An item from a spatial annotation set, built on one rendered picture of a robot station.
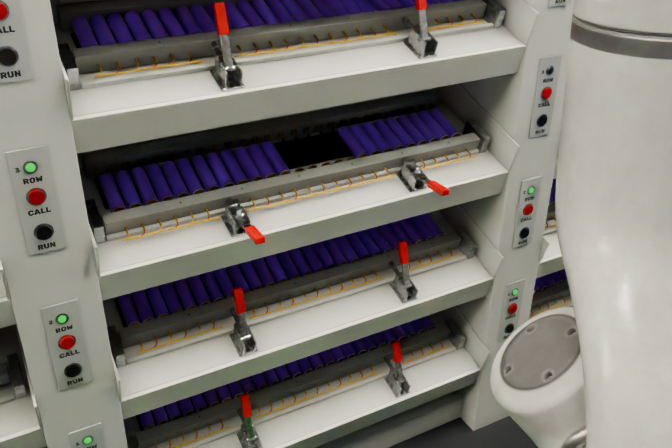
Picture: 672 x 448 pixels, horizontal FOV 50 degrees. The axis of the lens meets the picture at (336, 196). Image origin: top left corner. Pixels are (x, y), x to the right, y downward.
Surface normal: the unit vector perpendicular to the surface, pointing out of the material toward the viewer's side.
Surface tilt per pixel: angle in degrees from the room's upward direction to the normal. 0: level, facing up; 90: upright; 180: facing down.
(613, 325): 47
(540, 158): 90
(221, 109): 106
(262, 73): 17
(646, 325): 41
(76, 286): 90
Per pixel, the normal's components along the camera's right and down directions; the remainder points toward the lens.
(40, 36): 0.47, 0.42
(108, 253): 0.15, -0.72
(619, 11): -0.77, 0.29
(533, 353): -0.64, -0.70
